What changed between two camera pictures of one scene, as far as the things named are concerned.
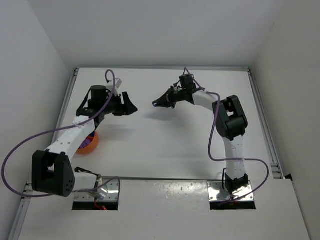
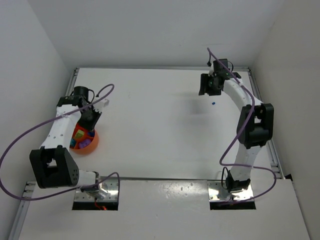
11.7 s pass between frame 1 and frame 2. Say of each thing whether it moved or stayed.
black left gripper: moved
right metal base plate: stayed
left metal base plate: stayed
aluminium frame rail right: stayed
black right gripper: moved
